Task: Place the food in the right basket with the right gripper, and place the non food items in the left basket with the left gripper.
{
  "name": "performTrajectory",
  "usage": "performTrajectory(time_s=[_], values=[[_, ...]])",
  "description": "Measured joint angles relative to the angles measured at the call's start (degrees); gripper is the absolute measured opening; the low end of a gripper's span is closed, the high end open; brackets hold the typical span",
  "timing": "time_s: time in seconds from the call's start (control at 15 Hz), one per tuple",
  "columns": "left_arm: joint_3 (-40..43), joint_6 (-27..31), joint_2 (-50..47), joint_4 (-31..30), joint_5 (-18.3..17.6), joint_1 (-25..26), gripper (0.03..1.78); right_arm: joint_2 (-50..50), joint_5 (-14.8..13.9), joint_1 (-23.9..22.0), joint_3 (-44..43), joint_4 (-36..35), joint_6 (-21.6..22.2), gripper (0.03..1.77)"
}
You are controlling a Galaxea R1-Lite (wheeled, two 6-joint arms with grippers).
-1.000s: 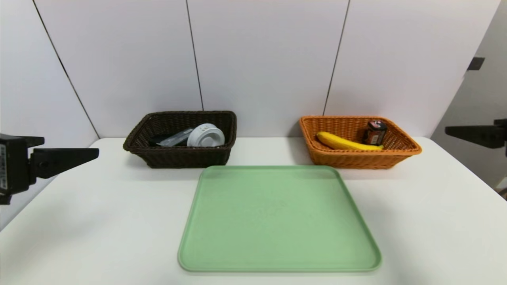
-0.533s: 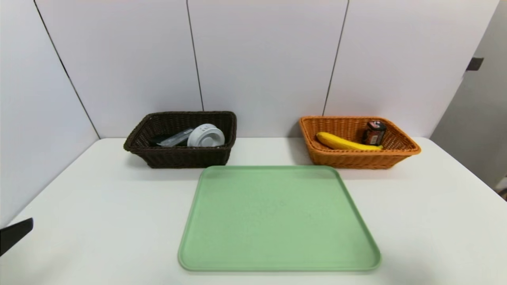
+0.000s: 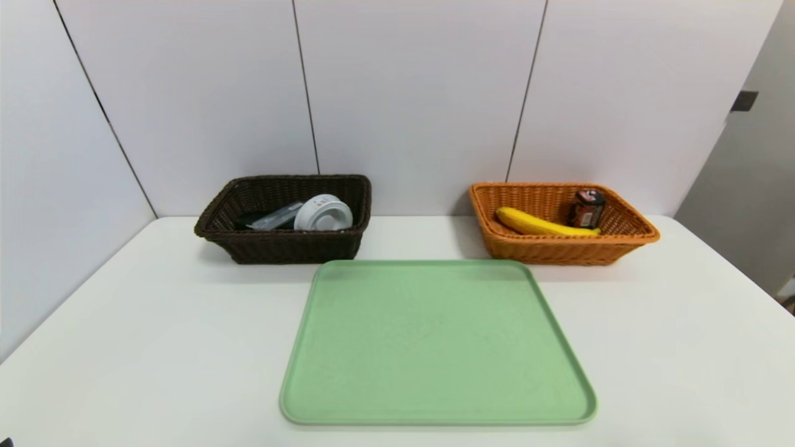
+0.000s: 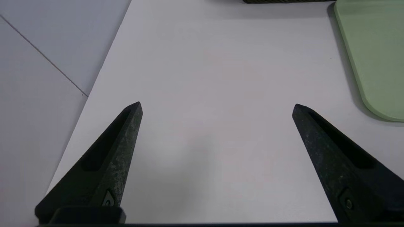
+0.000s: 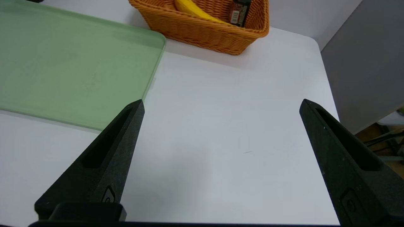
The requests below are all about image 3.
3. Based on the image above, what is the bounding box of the yellow banana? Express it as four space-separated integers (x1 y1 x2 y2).
496 207 602 237

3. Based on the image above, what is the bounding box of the clear plastic pen case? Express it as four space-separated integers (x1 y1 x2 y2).
252 202 305 232

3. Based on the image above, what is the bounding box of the small black red box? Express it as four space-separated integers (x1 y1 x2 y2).
568 189 606 229

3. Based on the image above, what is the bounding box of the orange wicker basket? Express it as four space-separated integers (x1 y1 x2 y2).
469 182 661 266

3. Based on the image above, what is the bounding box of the dark brown wicker basket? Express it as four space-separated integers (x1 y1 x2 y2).
194 174 372 264

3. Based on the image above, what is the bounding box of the light green plastic tray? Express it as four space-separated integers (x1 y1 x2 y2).
279 260 598 427

